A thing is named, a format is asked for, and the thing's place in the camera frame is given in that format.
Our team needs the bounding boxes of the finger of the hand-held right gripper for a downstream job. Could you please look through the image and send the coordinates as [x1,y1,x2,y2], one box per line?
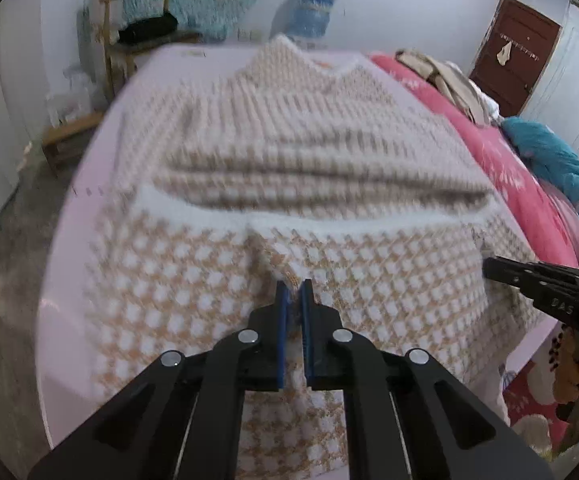
[482,256,579,281]
[483,269,579,292]

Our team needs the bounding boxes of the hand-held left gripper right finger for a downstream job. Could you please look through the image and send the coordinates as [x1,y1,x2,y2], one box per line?
[297,279,555,480]

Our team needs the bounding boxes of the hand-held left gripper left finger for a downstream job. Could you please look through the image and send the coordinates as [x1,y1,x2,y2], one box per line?
[28,280,291,480]

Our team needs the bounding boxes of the beige white houndstooth coat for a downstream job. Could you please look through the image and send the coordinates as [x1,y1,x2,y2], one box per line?
[87,35,545,478]

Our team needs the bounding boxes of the beige clothes pile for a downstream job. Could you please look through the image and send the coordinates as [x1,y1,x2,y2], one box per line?
[394,49,495,126]

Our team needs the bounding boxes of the pink floral blanket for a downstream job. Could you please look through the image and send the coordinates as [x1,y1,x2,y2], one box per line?
[369,52,579,461]

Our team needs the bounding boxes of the brown wooden door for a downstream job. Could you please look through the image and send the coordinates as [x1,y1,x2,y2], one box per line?
[469,0,563,118]

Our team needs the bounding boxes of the bed with pink sheet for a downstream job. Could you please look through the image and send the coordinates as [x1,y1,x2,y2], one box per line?
[37,42,560,476]

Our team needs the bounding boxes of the small wooden stool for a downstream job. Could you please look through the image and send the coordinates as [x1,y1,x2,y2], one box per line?
[41,112,105,176]

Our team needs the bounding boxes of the white water dispenser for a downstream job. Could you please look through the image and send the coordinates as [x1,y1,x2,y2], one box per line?
[282,34,330,52]

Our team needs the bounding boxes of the white plastic bags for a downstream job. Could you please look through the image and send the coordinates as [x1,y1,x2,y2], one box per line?
[47,67,105,126]

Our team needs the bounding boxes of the wooden chair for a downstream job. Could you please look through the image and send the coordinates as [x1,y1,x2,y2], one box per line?
[98,0,203,98]

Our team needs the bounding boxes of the black bag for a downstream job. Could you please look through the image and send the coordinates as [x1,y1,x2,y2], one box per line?
[118,12,179,45]

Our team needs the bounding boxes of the door hook rail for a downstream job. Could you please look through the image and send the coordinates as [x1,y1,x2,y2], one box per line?
[499,32,543,63]

